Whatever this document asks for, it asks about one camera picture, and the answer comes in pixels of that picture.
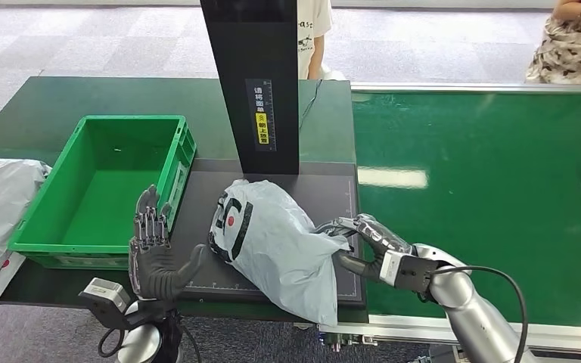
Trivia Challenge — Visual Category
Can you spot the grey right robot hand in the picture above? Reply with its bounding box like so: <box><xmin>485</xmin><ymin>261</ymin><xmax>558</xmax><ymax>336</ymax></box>
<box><xmin>315</xmin><ymin>213</ymin><xmax>415</xmax><ymax>287</ymax></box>

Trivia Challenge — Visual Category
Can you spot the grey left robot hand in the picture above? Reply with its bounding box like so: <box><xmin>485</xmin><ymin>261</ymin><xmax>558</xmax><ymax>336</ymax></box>
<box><xmin>128</xmin><ymin>184</ymin><xmax>210</xmax><ymax>302</ymax></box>

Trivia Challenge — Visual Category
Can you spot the grey poly mailer package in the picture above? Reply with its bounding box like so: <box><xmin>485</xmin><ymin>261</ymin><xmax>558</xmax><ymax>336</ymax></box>
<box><xmin>207</xmin><ymin>178</ymin><xmax>352</xmax><ymax>327</ymax></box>

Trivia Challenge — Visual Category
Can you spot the black scanner platform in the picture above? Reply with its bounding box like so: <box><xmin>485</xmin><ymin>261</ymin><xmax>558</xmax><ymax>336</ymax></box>
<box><xmin>157</xmin><ymin>159</ymin><xmax>367</xmax><ymax>308</ymax></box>

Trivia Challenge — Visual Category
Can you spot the green plastic crate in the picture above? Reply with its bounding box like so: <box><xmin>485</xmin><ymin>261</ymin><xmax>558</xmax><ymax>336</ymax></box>
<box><xmin>8</xmin><ymin>115</ymin><xmax>197</xmax><ymax>271</ymax></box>

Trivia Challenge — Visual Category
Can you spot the column label sticker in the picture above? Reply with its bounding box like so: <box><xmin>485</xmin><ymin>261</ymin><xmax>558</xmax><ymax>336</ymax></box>
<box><xmin>245</xmin><ymin>78</ymin><xmax>278</xmax><ymax>152</ymax></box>

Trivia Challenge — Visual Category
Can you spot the person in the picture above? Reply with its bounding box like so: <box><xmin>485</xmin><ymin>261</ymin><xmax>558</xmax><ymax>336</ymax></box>
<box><xmin>524</xmin><ymin>0</ymin><xmax>581</xmax><ymax>85</ymax></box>
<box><xmin>297</xmin><ymin>0</ymin><xmax>346</xmax><ymax>82</ymax></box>

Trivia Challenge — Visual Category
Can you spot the black scanner column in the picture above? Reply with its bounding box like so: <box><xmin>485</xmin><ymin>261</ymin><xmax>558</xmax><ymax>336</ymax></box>
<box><xmin>200</xmin><ymin>0</ymin><xmax>300</xmax><ymax>175</ymax></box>

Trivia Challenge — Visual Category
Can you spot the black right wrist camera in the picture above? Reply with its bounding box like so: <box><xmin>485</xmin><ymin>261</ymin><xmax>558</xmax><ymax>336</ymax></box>
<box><xmin>379</xmin><ymin>250</ymin><xmax>440</xmax><ymax>295</ymax></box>

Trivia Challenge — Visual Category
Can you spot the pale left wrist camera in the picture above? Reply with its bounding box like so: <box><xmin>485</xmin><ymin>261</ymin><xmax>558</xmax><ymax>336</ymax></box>
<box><xmin>79</xmin><ymin>278</ymin><xmax>132</xmax><ymax>330</ymax></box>

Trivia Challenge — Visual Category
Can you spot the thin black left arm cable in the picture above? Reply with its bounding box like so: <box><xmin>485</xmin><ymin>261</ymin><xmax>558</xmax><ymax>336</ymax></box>
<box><xmin>179</xmin><ymin>323</ymin><xmax>204</xmax><ymax>363</ymax></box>

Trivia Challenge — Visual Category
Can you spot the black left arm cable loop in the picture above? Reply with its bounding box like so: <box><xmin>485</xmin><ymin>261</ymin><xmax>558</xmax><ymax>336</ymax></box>
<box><xmin>97</xmin><ymin>327</ymin><xmax>128</xmax><ymax>360</ymax></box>

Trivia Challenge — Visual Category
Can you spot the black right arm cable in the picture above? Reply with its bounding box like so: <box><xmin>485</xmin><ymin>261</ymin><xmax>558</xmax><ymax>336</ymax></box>
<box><xmin>430</xmin><ymin>265</ymin><xmax>529</xmax><ymax>363</ymax></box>

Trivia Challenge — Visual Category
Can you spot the thin black table cable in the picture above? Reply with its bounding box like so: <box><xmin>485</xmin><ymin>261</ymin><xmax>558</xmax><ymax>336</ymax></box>
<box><xmin>297</xmin><ymin>79</ymin><xmax>324</xmax><ymax>134</ymax></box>

